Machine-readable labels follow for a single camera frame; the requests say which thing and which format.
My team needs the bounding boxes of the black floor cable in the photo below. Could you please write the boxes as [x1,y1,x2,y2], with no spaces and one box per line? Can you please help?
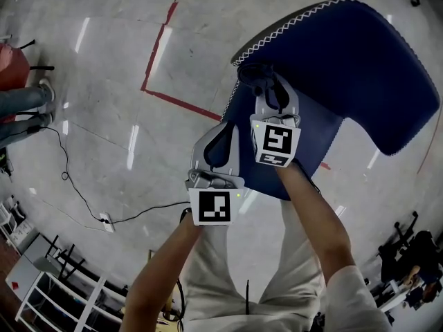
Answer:
[33,125,192,226]

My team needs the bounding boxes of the person's left forearm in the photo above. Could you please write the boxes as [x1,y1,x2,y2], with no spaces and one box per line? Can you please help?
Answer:
[123,216,206,332]

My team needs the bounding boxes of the white side table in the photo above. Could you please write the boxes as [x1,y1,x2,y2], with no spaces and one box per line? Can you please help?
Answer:
[5,233,48,302]

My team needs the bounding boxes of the person's white sleeve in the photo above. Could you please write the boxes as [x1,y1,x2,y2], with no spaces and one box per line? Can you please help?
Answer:
[313,264,394,332]

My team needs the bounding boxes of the white power strip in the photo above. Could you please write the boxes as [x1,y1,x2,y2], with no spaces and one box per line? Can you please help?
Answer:
[98,212,116,234]

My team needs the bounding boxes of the white open shelf unit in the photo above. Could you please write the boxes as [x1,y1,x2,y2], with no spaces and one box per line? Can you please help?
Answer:
[15,250,129,332]

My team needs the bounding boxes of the dark blue cloth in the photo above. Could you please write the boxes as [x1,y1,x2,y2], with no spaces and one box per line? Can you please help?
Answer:
[221,0,442,202]

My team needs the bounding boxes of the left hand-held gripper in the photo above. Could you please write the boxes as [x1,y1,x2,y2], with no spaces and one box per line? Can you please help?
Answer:
[185,119,245,227]

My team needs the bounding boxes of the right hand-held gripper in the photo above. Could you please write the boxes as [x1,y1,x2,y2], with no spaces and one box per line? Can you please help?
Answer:
[249,77,301,168]

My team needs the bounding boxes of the black stool frames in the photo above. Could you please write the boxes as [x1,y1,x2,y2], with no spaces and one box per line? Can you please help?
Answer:
[44,234,87,283]

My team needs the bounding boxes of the red floor tape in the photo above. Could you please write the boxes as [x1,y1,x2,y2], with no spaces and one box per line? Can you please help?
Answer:
[140,0,222,122]

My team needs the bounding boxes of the person's right forearm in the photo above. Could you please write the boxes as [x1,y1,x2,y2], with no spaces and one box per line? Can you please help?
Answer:
[275,160,356,282]

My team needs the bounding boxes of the white desk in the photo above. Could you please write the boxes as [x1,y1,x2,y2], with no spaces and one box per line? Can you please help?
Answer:
[368,277,416,313]

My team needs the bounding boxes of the white storage cart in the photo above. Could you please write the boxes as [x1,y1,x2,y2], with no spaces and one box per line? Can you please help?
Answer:
[0,194,35,252]

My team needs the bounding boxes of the person's white trousers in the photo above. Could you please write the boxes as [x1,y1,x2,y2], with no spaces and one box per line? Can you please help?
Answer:
[179,199,328,332]

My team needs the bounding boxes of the pink fabric chair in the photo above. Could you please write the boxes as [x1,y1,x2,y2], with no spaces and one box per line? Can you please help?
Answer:
[0,39,55,124]

